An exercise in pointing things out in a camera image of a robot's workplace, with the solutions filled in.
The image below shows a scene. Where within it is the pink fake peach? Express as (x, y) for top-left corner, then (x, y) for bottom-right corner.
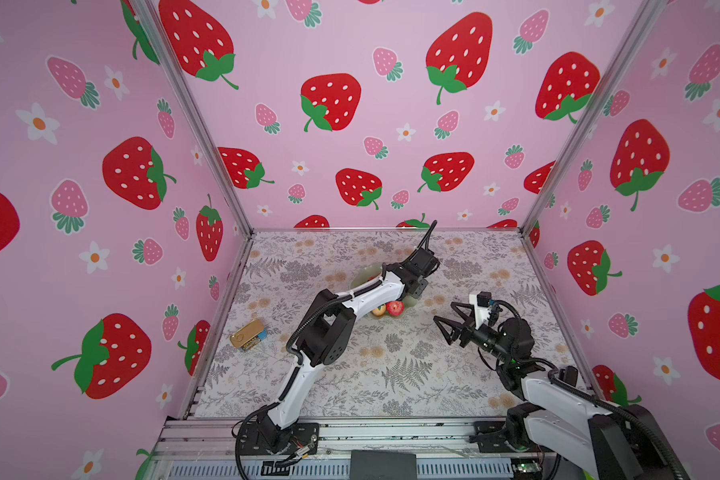
(386, 301), (405, 317)

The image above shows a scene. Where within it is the red yellow fake apple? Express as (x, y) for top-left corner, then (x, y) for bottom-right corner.
(372, 304), (387, 317)

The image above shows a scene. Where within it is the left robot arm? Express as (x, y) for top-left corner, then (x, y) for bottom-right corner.
(255, 244), (440, 448)

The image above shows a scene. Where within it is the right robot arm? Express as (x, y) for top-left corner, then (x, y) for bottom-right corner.
(433, 300), (689, 479)

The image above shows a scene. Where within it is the light green fruit bowl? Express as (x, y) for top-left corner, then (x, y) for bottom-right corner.
(344, 264), (418, 319)

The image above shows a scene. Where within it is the green circuit board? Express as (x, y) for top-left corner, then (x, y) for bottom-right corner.
(511, 459), (543, 480)

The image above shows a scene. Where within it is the spam tin can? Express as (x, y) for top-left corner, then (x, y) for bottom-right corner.
(230, 319), (268, 351)

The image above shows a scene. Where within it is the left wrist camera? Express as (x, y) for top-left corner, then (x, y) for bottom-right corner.
(406, 247), (440, 278)

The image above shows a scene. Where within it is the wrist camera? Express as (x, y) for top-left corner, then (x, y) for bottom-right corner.
(469, 291), (499, 329)
(406, 247), (440, 278)

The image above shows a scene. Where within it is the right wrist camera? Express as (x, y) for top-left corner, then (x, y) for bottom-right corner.
(469, 291), (499, 329)

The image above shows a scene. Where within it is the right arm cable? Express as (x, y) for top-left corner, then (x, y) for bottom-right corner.
(491, 299), (688, 480)

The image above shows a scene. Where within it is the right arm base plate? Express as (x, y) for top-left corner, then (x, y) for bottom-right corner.
(467, 420), (545, 454)

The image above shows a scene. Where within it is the black box on rail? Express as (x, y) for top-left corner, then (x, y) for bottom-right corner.
(349, 450), (418, 480)

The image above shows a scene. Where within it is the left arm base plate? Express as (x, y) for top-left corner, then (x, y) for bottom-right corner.
(236, 422), (320, 456)

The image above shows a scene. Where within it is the aluminium rail frame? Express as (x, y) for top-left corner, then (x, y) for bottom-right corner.
(143, 417), (584, 479)

